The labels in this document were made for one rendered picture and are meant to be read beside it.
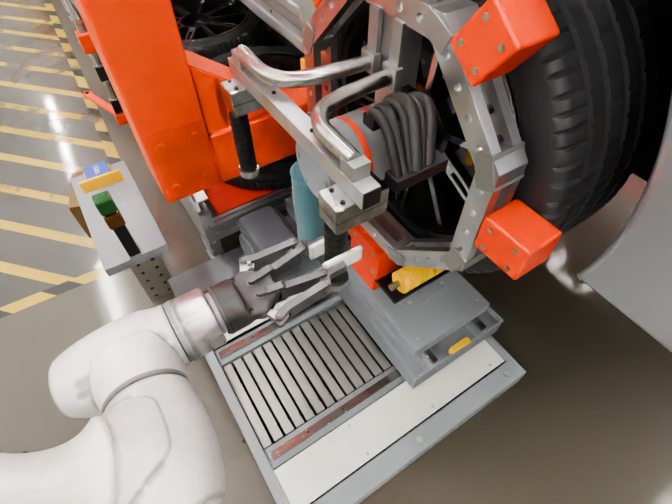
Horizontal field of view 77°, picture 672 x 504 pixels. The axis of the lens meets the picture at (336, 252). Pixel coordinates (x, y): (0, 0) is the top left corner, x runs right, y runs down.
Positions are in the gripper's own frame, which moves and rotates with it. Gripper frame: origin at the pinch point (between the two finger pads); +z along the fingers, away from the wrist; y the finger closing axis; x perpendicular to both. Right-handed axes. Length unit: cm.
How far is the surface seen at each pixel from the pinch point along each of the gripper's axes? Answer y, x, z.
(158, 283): -73, -75, -29
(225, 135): -60, -16, 4
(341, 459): 12, -75, -6
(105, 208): -53, -19, -30
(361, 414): 5, -75, 5
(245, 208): -72, -56, 8
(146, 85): -60, 3, -10
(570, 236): -9, -83, 124
